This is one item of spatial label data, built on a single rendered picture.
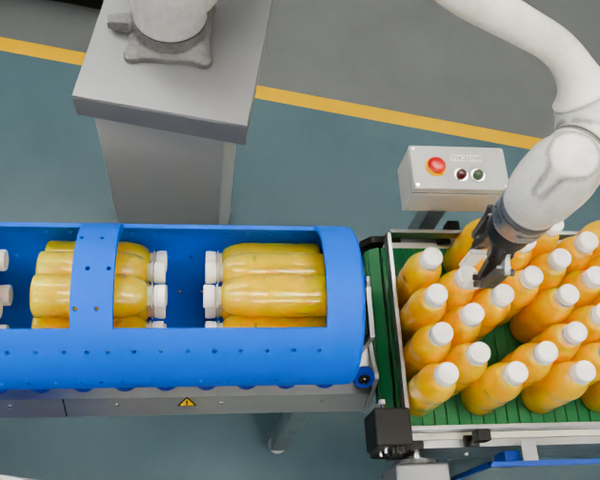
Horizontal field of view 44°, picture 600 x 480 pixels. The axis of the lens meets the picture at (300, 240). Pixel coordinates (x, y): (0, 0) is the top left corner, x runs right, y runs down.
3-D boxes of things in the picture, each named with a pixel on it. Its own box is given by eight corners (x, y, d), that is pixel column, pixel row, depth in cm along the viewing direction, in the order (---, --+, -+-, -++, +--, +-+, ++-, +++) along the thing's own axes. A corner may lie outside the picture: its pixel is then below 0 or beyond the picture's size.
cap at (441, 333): (426, 329, 135) (429, 325, 133) (445, 323, 136) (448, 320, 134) (433, 349, 133) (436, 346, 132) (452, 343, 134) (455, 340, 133)
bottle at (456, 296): (458, 318, 157) (490, 286, 140) (431, 333, 154) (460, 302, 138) (440, 290, 159) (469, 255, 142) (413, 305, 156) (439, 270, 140)
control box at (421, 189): (396, 170, 159) (409, 144, 150) (486, 171, 162) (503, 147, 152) (401, 210, 155) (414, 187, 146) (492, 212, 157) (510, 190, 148)
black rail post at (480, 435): (462, 435, 147) (476, 429, 139) (476, 435, 147) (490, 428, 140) (464, 447, 146) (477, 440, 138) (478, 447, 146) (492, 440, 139)
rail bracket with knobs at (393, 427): (361, 409, 146) (372, 397, 137) (396, 408, 147) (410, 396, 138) (365, 460, 142) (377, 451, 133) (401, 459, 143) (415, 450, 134)
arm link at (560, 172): (538, 249, 109) (588, 198, 114) (589, 200, 95) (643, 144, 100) (484, 200, 112) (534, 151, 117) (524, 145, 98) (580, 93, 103)
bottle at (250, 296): (328, 274, 124) (216, 273, 121) (328, 316, 123) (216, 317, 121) (321, 276, 131) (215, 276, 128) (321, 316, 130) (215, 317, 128)
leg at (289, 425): (268, 434, 230) (290, 387, 174) (286, 434, 231) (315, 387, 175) (268, 453, 228) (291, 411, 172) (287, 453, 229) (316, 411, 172)
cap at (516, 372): (513, 360, 134) (517, 357, 133) (528, 377, 133) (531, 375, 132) (498, 371, 133) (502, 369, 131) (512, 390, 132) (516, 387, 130)
